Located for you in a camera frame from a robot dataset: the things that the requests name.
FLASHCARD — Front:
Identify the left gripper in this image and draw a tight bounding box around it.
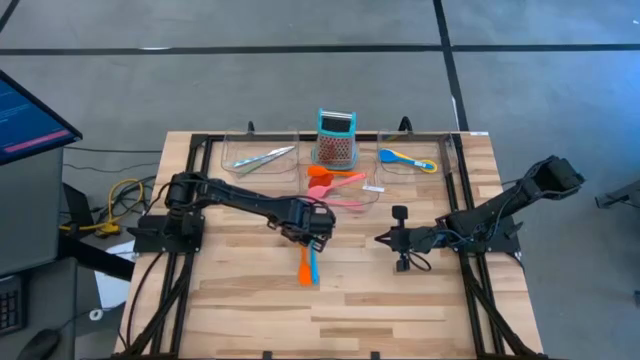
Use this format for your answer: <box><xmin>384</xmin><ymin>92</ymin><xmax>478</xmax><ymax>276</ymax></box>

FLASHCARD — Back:
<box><xmin>273</xmin><ymin>197</ymin><xmax>337</xmax><ymax>253</ymax></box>

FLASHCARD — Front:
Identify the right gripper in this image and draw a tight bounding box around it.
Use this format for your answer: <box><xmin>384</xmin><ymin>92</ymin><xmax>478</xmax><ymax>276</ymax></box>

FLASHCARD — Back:
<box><xmin>374</xmin><ymin>205</ymin><xmax>451</xmax><ymax>274</ymax></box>

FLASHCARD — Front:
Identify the blue silicone spatula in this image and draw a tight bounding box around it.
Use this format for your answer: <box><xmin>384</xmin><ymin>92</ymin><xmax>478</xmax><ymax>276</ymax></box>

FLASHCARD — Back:
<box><xmin>309</xmin><ymin>242</ymin><xmax>320</xmax><ymax>285</ymax></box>

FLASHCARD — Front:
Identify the orange silicone spatula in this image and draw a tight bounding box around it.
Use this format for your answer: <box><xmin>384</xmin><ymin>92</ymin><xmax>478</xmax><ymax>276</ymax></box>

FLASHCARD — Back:
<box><xmin>307</xmin><ymin>165</ymin><xmax>362</xmax><ymax>180</ymax></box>
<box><xmin>298</xmin><ymin>244</ymin><xmax>314</xmax><ymax>288</ymax></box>

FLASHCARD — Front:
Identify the yellow silicone spoon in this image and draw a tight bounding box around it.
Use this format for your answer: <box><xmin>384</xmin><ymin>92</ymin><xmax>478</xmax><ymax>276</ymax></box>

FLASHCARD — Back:
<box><xmin>394</xmin><ymin>149</ymin><xmax>439</xmax><ymax>175</ymax></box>

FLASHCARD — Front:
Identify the blue silicone spoon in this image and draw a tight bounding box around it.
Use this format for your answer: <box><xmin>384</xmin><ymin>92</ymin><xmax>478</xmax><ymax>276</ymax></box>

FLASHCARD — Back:
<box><xmin>378</xmin><ymin>148</ymin><xmax>436</xmax><ymax>170</ymax></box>

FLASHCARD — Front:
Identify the green-handled knife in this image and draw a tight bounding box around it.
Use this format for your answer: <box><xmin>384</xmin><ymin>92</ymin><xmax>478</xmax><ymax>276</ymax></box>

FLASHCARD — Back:
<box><xmin>238</xmin><ymin>149</ymin><xmax>289</xmax><ymax>176</ymax></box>

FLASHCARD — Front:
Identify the clear plastic bin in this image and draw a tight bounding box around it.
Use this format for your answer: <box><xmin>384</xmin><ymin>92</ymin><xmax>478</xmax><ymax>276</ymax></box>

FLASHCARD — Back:
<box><xmin>219</xmin><ymin>132</ymin><xmax>300</xmax><ymax>182</ymax></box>
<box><xmin>377</xmin><ymin>130</ymin><xmax>457</xmax><ymax>181</ymax></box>
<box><xmin>299</xmin><ymin>149</ymin><xmax>383</xmax><ymax>212</ymax></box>

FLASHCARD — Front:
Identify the teal metal box grater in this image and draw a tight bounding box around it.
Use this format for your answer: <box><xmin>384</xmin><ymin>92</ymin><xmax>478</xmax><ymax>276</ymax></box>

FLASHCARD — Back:
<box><xmin>311</xmin><ymin>108</ymin><xmax>359</xmax><ymax>171</ymax></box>

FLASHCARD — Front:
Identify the white paper sheet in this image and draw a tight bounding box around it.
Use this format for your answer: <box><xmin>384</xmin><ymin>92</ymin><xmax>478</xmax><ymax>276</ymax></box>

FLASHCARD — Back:
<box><xmin>93</xmin><ymin>239</ymin><xmax>137</xmax><ymax>311</ymax></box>

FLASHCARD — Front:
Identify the black cart leg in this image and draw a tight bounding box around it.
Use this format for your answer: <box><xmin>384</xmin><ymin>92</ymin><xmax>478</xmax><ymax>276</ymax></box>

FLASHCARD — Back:
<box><xmin>57</xmin><ymin>233</ymin><xmax>136</xmax><ymax>282</ymax></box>

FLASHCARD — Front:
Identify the dark grey desk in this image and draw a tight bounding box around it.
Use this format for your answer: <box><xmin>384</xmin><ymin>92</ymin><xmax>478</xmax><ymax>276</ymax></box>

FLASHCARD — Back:
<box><xmin>0</xmin><ymin>257</ymin><xmax>126</xmax><ymax>360</ymax></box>

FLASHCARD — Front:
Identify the black computer mouse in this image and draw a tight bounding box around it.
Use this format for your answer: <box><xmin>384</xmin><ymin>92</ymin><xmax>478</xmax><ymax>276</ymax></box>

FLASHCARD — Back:
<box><xmin>17</xmin><ymin>328</ymin><xmax>62</xmax><ymax>360</ymax></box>

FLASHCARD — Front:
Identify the computer monitor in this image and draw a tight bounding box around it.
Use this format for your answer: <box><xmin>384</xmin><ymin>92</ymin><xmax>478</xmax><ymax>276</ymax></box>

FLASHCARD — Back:
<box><xmin>0</xmin><ymin>69</ymin><xmax>84</xmax><ymax>167</ymax></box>

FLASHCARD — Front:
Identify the black keyboard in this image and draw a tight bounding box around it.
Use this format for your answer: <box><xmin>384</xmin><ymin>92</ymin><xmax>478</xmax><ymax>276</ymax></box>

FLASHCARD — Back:
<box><xmin>0</xmin><ymin>272</ymin><xmax>27</xmax><ymax>337</ymax></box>

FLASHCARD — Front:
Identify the black right camera cable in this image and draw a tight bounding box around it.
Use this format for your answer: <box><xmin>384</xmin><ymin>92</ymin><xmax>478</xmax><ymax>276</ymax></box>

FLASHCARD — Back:
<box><xmin>407</xmin><ymin>249</ymin><xmax>432</xmax><ymax>272</ymax></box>

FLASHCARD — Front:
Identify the black metal table frame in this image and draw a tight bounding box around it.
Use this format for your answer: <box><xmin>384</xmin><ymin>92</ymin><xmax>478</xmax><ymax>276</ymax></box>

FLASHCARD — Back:
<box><xmin>117</xmin><ymin>130</ymin><xmax>549</xmax><ymax>360</ymax></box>

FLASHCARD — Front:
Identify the yellow cable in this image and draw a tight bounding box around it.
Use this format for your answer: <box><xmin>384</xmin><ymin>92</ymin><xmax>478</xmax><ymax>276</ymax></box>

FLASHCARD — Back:
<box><xmin>58</xmin><ymin>177</ymin><xmax>146</xmax><ymax>240</ymax></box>

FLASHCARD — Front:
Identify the black floor cable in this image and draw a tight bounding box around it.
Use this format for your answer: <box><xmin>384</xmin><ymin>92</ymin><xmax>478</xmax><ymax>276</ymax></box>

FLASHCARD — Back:
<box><xmin>62</xmin><ymin>144</ymin><xmax>164</xmax><ymax>175</ymax></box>

